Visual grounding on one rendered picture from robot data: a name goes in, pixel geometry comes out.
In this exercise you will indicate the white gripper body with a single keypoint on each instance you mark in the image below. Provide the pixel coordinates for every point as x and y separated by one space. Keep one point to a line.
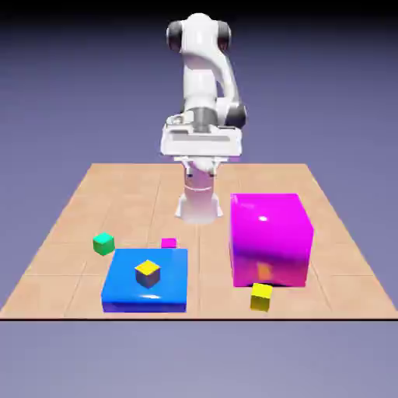
202 146

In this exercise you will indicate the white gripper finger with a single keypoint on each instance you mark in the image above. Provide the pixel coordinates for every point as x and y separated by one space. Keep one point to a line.
213 170
189 170

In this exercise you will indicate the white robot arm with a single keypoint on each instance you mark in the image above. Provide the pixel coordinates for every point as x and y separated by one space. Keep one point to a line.
199 77

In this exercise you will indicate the small magenta cube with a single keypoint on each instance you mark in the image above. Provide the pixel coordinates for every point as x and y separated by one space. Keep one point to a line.
168 242

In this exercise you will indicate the small yellow cube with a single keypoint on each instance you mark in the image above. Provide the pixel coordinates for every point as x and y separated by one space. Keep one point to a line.
261 297
147 273

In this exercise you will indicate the small green cube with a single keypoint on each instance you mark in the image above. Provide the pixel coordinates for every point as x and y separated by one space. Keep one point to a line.
103 243

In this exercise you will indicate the large magenta box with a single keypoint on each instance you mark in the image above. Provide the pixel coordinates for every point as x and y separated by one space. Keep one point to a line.
269 239

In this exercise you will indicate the large blue box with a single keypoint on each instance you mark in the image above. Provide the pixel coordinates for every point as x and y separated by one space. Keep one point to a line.
146 292

